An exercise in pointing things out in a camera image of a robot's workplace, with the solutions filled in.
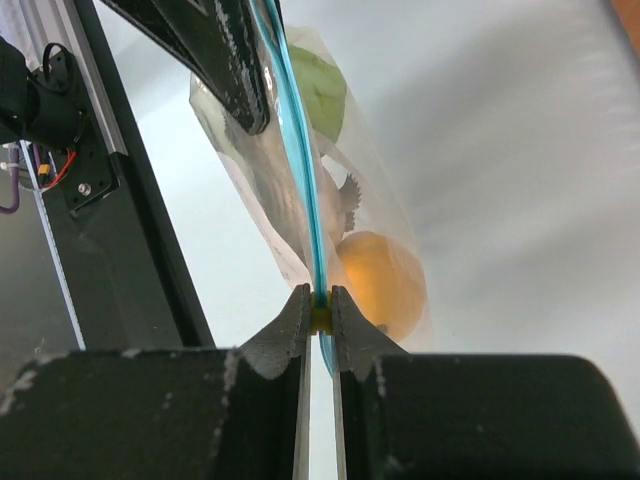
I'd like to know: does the clear zip top bag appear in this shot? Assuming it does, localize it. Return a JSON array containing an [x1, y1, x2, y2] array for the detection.
[[188, 0, 435, 381]]

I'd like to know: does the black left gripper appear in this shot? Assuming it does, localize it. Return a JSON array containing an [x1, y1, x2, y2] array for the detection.
[[1, 40, 118, 215]]

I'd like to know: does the grey fake fish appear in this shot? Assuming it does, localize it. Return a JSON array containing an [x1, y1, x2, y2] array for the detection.
[[225, 120, 361, 245]]

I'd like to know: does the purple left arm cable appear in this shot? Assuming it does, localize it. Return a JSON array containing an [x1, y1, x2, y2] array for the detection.
[[0, 142, 24, 216]]

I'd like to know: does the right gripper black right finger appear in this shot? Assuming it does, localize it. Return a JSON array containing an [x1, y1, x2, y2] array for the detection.
[[331, 287, 639, 479]]

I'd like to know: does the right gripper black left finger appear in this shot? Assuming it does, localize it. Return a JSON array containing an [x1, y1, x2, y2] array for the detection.
[[1, 285, 312, 479]]

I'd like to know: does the light green fake fruit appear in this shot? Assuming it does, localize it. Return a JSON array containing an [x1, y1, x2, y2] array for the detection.
[[288, 44, 347, 143]]

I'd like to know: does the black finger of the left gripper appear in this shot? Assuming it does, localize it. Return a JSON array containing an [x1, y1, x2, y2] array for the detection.
[[105, 0, 270, 134]]

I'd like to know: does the orange fake orange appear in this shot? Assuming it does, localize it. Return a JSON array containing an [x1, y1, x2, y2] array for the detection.
[[337, 231, 428, 342]]

